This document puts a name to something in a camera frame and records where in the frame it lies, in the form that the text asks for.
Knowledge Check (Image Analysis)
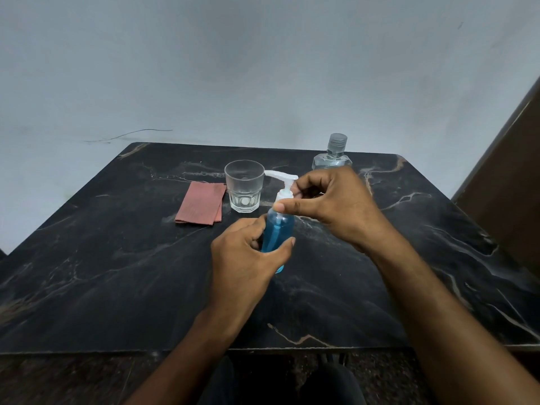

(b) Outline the folded pink cloth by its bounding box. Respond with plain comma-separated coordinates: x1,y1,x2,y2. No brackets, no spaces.
175,181,228,226

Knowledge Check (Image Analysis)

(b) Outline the person's left forearm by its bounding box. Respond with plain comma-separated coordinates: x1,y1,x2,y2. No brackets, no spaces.
123,305,245,405

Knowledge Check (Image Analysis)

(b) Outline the clear glass tumbler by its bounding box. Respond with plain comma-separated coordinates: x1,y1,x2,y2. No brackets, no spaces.
224,159,266,214

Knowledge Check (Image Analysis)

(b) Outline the clear plastic capped bottle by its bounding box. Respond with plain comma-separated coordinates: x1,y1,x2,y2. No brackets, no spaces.
311,133,353,171

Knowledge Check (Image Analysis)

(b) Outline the person's right hand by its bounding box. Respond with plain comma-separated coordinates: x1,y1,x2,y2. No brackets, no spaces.
273,166,398,254

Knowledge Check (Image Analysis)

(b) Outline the white pump dispenser head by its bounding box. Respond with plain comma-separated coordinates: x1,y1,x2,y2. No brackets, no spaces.
264,170,299,212

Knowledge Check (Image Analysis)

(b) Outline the blue liquid soap bottle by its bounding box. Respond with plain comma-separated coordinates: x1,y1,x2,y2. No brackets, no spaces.
260,207,296,275

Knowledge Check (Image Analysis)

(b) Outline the person's right forearm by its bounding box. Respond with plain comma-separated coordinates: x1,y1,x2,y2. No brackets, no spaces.
366,231,540,405

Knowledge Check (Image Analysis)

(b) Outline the brown wooden door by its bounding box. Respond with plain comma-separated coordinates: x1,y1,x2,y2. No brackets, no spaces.
451,76,540,280

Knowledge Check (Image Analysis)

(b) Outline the person's left hand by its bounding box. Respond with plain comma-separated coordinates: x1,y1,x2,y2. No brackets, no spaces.
210,216,297,319

